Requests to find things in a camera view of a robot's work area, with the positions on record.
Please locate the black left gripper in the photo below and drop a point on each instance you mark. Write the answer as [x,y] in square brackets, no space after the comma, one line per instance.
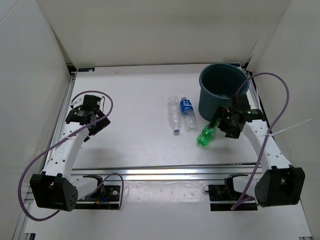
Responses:
[101,124]

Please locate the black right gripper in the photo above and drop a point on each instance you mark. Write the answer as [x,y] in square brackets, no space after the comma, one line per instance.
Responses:
[234,133]

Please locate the green plastic soda bottle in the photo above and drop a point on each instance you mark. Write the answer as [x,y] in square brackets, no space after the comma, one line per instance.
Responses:
[206,135]

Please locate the clear unlabelled plastic bottle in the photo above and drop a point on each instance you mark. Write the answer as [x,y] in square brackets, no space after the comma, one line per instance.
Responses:
[174,115]

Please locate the small blue label bottle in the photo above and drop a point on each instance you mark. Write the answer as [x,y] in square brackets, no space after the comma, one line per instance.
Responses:
[223,96]

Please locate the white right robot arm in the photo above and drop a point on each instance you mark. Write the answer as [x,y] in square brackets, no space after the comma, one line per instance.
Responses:
[280,183]

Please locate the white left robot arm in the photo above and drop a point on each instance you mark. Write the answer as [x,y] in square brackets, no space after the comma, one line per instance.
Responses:
[53,187]

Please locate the dark teal plastic bin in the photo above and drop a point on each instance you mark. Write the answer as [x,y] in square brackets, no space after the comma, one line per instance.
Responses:
[219,78]

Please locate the blue label water bottle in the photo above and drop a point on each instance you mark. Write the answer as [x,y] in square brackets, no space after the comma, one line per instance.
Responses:
[188,114]

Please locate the blue table edge sticker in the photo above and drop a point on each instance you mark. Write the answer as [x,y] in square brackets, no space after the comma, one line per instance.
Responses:
[87,69]

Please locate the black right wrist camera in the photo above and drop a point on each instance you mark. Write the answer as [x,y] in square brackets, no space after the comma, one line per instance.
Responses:
[238,103]

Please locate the aluminium front frame rail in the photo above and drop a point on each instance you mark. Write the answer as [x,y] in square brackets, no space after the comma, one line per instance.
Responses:
[201,172]

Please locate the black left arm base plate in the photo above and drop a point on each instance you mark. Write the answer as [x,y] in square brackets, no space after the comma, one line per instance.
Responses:
[109,201]

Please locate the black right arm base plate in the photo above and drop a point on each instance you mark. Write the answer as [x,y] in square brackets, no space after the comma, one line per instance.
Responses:
[222,201]

